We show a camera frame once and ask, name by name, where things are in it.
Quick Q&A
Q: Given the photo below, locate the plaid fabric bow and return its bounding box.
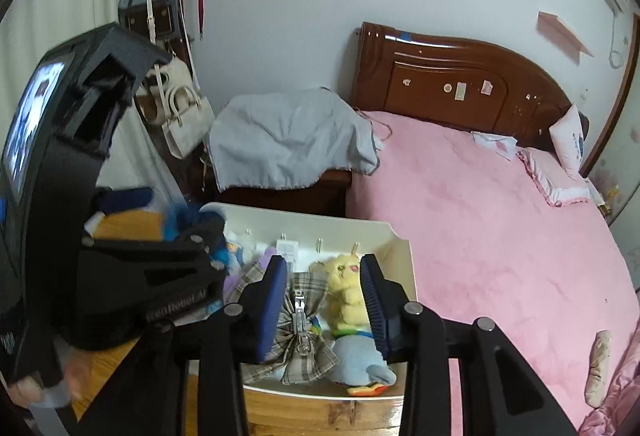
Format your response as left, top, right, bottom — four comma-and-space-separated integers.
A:
241, 271, 338, 385

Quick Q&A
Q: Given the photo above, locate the blue green cloth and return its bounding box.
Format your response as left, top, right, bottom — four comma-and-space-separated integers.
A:
162, 204, 224, 241

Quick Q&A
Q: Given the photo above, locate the purple plush toy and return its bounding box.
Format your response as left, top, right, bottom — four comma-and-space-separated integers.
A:
222, 247, 277, 304

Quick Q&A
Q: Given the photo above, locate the person's left hand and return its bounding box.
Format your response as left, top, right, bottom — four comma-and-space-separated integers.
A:
1, 348, 92, 408

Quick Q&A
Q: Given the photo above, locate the yellow plush toy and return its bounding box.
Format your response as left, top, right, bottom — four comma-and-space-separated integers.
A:
324, 254, 371, 335

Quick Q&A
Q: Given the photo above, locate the blue rainbow pony plush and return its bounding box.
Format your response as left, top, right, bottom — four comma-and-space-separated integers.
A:
328, 333, 397, 397

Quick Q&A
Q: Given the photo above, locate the white plastic tray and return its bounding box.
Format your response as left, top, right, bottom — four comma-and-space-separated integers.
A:
203, 203, 416, 400

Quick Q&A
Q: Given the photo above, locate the pink bed blanket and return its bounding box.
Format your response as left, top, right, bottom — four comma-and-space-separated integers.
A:
347, 112, 639, 430

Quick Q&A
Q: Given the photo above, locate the grey cloth on nightstand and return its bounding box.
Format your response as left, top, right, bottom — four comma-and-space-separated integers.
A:
207, 89, 380, 192

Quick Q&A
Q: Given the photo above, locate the white handbag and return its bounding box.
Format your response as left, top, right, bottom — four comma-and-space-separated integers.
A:
148, 56, 215, 159

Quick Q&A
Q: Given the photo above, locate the white folded paper on bed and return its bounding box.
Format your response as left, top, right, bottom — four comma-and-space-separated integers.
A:
472, 131, 518, 161

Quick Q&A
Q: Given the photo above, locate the pink flat pillow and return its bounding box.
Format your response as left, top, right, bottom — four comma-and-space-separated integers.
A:
516, 148, 590, 207

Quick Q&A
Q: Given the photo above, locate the beige sock on bed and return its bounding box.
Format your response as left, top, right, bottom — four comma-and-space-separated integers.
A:
585, 330, 612, 408

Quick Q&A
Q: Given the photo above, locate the brown wooden headboard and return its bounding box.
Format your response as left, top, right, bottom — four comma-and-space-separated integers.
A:
352, 22, 572, 151

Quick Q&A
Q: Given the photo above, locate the white pink pillow upright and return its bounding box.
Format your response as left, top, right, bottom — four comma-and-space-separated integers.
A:
549, 104, 585, 179

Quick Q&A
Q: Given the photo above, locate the pink clothing pile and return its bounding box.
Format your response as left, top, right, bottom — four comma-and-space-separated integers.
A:
578, 354, 639, 436

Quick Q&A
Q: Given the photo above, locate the blue denim bag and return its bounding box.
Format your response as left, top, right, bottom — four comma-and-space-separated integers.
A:
118, 0, 181, 40

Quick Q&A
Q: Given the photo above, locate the white curtain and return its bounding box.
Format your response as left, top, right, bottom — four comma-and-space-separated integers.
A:
1, 0, 186, 211

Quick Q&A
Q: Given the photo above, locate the pink wall shelf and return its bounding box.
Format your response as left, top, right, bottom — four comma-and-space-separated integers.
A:
538, 11, 593, 58

